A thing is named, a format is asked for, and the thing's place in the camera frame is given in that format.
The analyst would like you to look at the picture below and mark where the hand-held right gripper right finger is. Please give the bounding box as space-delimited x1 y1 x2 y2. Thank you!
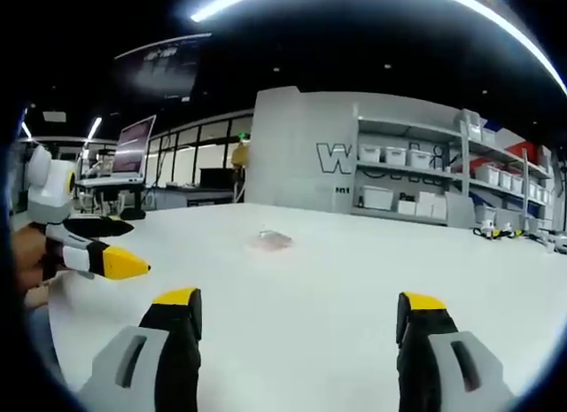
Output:
395 291 517 412

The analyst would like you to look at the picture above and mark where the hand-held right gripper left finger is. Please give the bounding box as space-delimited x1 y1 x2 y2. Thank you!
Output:
77 287 204 412

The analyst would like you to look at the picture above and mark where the clear resealable bag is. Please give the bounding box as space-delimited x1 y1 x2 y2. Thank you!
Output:
245 229 295 253

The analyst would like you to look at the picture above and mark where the person's left hand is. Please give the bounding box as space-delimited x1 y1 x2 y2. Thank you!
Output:
12 223 66 307

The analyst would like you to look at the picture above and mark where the tilted computer monitor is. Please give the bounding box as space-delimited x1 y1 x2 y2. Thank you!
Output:
112 114 158 177

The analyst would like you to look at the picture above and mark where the person's leg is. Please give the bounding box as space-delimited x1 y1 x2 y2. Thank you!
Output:
27 306 68 386

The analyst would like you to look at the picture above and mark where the black equipment box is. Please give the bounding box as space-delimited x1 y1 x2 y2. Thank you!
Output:
198 167 236 190

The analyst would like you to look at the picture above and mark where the spare hand-held gripper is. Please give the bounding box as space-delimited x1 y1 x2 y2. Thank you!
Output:
497 222 524 240
472 220 498 241

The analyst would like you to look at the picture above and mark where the ceiling-hung dark screen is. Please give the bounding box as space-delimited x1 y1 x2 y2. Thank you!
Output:
113 32 214 101

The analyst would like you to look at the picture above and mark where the grey partition panel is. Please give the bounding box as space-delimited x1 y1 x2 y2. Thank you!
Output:
250 87 361 209

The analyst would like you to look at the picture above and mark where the group of white storage bins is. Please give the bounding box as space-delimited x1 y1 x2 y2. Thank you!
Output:
357 110 555 221

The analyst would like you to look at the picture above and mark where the grey shelving unit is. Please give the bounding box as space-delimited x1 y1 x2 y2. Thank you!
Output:
353 104 555 230

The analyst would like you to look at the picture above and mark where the long ceiling light strip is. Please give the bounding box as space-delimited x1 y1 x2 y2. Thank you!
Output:
190 0 567 97

